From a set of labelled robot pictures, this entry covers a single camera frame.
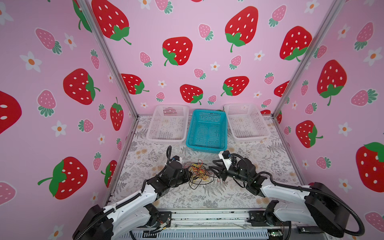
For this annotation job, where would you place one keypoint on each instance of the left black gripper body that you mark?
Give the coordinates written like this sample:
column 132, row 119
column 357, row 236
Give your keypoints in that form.
column 183, row 177

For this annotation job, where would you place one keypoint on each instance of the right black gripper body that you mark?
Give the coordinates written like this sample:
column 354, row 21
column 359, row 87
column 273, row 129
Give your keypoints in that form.
column 233, row 172

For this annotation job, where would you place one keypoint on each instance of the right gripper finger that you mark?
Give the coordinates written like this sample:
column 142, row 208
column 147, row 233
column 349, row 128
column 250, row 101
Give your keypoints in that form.
column 219, row 163
column 214, row 174

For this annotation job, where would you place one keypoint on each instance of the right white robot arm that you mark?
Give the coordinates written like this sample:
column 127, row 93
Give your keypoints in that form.
column 314, row 204

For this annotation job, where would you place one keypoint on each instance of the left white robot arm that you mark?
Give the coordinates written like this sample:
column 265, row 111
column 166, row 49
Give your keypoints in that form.
column 136, row 210

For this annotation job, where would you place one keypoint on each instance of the teal plastic basket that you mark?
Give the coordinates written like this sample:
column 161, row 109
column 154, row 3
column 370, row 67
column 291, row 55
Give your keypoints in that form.
column 208, row 131

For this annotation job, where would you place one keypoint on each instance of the right white plastic basket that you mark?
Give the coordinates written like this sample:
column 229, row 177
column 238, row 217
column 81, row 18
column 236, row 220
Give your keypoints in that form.
column 246, row 123

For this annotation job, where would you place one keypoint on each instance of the white plastic basket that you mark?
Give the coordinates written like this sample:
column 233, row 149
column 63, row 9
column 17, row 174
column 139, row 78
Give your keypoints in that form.
column 246, row 123
column 168, row 124

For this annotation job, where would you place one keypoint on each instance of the left white plastic basket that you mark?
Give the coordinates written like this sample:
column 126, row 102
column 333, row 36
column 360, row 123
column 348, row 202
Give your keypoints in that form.
column 168, row 124

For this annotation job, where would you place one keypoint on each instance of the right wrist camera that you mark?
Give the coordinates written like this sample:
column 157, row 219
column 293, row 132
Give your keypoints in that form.
column 225, row 156

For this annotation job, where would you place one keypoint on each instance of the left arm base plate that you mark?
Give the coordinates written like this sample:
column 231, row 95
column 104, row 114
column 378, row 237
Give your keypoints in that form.
column 159, row 219

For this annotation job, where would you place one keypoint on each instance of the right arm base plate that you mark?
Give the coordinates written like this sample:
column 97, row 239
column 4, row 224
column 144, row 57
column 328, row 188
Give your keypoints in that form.
column 262, row 219

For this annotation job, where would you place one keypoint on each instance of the aluminium front rail frame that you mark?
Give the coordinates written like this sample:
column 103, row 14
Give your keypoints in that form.
column 218, row 225

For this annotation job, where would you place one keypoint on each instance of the black device on rail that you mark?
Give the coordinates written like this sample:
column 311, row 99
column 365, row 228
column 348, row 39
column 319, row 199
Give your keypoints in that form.
column 309, row 230

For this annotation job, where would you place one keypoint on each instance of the right corner aluminium post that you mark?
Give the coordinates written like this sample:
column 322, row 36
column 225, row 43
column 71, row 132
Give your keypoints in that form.
column 325, row 25

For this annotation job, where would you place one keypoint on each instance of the corner aluminium post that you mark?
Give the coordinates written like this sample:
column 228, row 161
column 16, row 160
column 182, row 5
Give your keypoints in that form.
column 90, row 17
column 325, row 25

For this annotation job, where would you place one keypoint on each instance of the left corner aluminium post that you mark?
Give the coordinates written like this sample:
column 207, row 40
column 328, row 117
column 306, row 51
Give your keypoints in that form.
column 90, row 17

